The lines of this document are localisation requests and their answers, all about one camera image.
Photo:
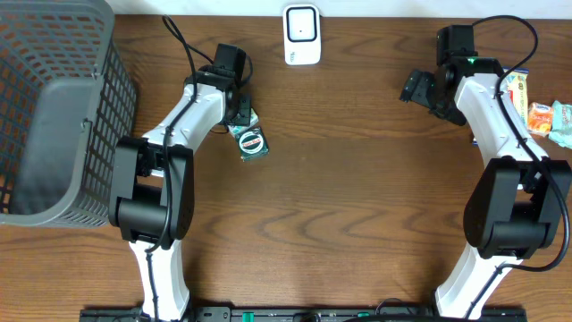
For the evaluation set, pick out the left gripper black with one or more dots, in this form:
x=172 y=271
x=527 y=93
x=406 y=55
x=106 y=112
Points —
x=242 y=113

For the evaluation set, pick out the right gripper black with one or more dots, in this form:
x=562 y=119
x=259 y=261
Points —
x=416 y=86

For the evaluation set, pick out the green white packet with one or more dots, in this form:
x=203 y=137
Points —
x=238 y=129

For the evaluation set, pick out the dark green round-label packet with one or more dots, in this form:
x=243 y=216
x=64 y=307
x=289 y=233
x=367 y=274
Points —
x=252 y=144

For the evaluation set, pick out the large yellow snack bag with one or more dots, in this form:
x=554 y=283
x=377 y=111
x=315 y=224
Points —
x=517 y=86

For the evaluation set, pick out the orange small packet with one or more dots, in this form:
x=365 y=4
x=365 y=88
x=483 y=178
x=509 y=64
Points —
x=540 y=118

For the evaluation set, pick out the light blue small packet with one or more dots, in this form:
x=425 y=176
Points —
x=561 y=125

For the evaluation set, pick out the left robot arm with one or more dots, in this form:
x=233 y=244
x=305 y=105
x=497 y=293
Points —
x=152 y=196

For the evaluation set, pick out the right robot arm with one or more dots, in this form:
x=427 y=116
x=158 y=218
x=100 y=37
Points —
x=517 y=216

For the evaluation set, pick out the white barcode scanner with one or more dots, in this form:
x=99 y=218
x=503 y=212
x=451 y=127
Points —
x=301 y=34

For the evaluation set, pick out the grey plastic mesh basket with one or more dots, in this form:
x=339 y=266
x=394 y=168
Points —
x=66 y=99

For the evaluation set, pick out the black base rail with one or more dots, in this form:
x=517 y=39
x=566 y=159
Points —
x=393 y=312

